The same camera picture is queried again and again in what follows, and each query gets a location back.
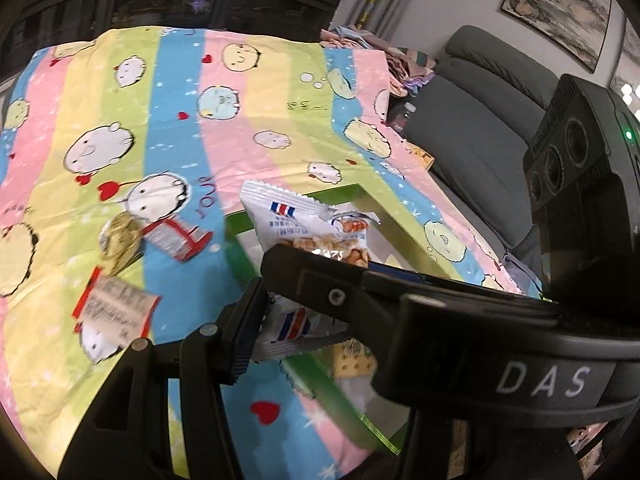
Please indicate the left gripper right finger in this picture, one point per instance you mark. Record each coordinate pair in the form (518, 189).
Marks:
(520, 443)

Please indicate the small dark bottle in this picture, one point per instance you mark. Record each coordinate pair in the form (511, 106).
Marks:
(400, 119)

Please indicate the gold foil snack wrapper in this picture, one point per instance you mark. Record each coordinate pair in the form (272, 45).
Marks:
(120, 243)

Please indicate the white blue snack packet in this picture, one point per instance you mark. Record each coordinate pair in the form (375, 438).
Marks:
(287, 218)

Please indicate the colourful cartoon striped bedsheet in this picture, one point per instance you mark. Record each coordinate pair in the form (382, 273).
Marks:
(161, 121)

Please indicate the red white snack wrapper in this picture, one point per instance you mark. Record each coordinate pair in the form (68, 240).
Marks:
(179, 239)

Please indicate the white red-edged snack packet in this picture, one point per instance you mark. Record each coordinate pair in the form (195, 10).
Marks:
(110, 314)

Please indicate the soda cracker sleeve packet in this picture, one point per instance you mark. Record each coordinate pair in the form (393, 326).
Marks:
(352, 359)

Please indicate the grey sofa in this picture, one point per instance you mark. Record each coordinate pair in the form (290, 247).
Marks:
(476, 117)

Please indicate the green white cardboard box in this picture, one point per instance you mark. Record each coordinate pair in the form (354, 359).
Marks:
(321, 284)

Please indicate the framed landscape painting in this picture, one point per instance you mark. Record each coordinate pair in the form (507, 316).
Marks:
(577, 26)

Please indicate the black camera sensor box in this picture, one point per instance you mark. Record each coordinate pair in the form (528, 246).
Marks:
(582, 173)

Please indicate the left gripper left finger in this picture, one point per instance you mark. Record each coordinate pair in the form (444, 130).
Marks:
(125, 432)

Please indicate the pile of folded clothes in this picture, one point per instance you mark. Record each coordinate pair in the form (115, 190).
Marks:
(407, 71)

